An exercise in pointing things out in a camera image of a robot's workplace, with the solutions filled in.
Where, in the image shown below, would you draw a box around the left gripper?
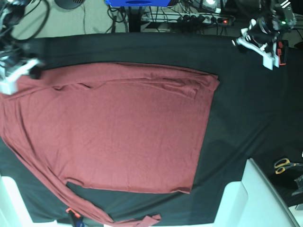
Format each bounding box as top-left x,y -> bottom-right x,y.
232,18 -> 280,56

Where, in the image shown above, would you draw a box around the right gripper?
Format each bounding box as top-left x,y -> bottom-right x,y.
0,44 -> 45,80

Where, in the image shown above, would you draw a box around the red long-sleeve T-shirt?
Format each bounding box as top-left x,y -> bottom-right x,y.
0,63 -> 219,227

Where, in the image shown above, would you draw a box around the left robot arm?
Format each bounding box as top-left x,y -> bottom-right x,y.
232,0 -> 296,61

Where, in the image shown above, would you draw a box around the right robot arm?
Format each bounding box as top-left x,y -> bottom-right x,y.
0,0 -> 50,82

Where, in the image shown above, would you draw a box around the black and orange clamp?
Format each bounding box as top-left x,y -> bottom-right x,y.
276,40 -> 289,66

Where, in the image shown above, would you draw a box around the black table cloth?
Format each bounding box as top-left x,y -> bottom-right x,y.
0,33 -> 303,225

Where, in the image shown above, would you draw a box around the black round stand base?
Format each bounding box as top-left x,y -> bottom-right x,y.
54,0 -> 85,10

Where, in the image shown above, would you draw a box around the white power strip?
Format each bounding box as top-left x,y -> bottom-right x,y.
141,11 -> 235,26

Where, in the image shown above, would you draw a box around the blue box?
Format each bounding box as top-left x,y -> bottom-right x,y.
105,0 -> 170,7

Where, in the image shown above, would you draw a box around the black crumpled object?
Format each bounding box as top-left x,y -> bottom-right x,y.
292,175 -> 303,196

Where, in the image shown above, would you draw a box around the blue clamp with orange tip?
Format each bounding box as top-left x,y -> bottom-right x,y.
66,208 -> 86,227

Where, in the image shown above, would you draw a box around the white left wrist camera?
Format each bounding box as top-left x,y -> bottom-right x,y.
263,54 -> 280,70

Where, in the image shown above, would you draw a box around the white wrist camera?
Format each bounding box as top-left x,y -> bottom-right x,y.
0,77 -> 18,95
263,54 -> 280,70

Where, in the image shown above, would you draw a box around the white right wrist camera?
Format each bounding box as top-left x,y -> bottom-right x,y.
0,77 -> 18,95

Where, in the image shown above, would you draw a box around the yellow-handled scissors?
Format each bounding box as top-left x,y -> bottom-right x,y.
274,158 -> 303,175

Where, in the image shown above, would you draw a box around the white table frame left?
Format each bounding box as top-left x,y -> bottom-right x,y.
0,175 -> 59,227

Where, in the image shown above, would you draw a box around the white table frame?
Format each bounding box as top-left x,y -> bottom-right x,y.
0,175 -> 59,227
213,158 -> 299,227

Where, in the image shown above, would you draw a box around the white table frame right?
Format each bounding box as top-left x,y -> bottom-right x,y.
213,158 -> 299,227

